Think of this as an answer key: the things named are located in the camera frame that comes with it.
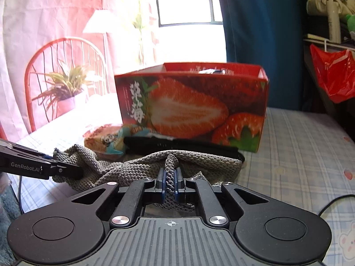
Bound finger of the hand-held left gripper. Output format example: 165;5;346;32
41;155;84;180

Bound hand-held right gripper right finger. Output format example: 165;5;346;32
175;168;271;226

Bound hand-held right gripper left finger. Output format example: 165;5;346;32
71;168;170;226

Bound grey knitted cloth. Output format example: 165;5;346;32
52;147;242;212

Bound panda print snack packet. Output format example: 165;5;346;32
84;124;156;156

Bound red strawberry print box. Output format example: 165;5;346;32
114;62;269;153

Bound teal fuzzy cloth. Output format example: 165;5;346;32
0;186;23;266

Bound plaid bed sheet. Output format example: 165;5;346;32
11;93;355;266

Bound pink printed backdrop cloth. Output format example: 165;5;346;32
0;0;165;145

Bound dark blue curtain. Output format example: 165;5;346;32
215;0;312;112

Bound window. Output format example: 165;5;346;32
152;0;226;29

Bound red plastic bag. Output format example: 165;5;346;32
310;44;355;104

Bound book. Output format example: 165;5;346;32
305;33;330;41

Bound white spray bottle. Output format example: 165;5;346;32
327;1;342;43

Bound green plush toy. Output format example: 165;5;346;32
341;14;355;38

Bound thin black cable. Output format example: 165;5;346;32
17;175;25;214

